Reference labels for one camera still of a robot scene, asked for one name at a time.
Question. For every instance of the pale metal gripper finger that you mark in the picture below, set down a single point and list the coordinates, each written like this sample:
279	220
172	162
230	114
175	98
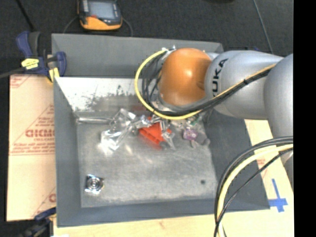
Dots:
168	138
142	124

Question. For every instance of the orange-red plastic toy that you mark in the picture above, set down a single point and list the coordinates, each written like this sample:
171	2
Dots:
151	133

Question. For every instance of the small purple object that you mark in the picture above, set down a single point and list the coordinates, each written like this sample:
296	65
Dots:
189	134

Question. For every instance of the clear glass object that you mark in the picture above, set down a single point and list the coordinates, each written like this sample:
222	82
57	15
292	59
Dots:
116	132

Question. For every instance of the grey metal bin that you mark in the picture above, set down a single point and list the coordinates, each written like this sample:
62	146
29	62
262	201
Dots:
148	171

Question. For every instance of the small square clear glass dish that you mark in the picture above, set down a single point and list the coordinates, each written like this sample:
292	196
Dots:
93	183

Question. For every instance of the brown cardboard board red print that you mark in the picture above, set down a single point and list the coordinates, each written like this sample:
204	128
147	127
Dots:
29	171

